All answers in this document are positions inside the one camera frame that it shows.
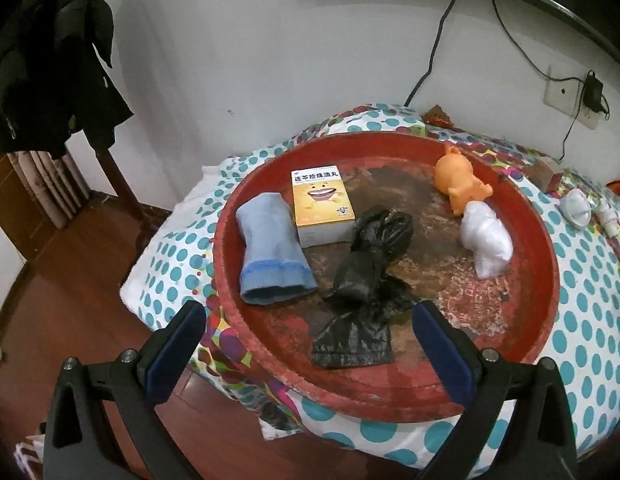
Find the white rolled towel right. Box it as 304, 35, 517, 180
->
594, 198, 620, 238

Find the black adapter cable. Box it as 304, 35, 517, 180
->
488, 0, 612, 162

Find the polka dot bed sheet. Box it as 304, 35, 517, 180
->
120, 103, 620, 468

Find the round red tray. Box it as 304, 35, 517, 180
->
211, 131, 562, 411

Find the wooden coat stand pole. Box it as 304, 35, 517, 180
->
95, 150, 156, 256

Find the dark hanging jacket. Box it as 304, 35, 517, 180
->
0, 0, 133, 159

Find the wooden striped door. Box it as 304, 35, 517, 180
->
0, 151, 90, 261

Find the yellow medicine box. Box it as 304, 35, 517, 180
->
290, 165, 356, 248

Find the red candy wrapper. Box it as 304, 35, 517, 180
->
422, 105, 454, 128

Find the black power adapter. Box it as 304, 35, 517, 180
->
582, 70, 605, 113

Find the red cigarette box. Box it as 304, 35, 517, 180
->
529, 156, 564, 194

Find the blue rolled sock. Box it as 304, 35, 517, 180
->
235, 192, 318, 306

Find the black cable left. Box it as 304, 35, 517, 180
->
403, 0, 464, 108

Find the orange rubber pig toy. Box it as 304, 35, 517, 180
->
434, 144, 493, 216

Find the white wall socket plate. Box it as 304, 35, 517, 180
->
543, 66, 603, 131

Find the white plastic bag bundle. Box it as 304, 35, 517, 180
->
460, 200, 514, 280

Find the black plastic bag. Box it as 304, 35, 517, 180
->
311, 206, 414, 370

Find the small white plastic bundle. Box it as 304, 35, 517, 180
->
560, 188, 592, 230

